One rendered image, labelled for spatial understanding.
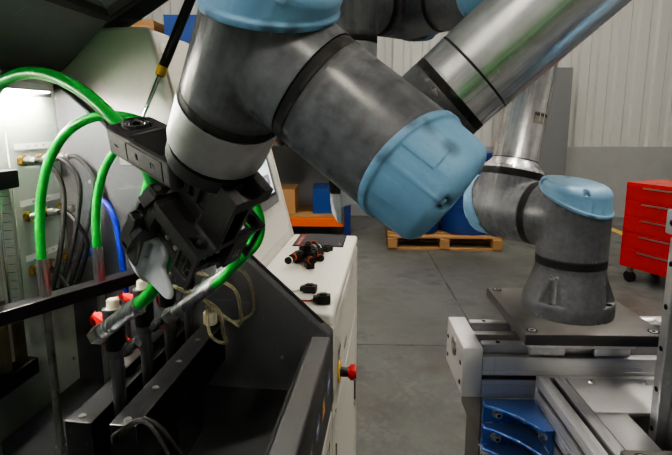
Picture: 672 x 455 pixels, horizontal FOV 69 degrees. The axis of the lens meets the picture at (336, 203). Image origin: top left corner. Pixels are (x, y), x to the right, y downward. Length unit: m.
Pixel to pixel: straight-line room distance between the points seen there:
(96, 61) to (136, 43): 0.09
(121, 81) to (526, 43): 0.85
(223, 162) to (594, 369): 0.77
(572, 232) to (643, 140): 7.33
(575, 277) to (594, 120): 6.96
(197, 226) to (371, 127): 0.20
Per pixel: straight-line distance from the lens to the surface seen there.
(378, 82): 0.28
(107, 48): 1.11
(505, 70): 0.39
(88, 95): 0.58
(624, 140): 8.08
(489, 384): 0.93
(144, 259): 0.50
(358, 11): 0.70
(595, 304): 0.93
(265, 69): 0.28
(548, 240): 0.91
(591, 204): 0.89
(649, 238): 4.73
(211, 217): 0.39
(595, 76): 7.87
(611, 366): 0.98
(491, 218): 0.97
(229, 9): 0.28
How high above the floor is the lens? 1.37
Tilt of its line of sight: 10 degrees down
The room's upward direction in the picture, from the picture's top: straight up
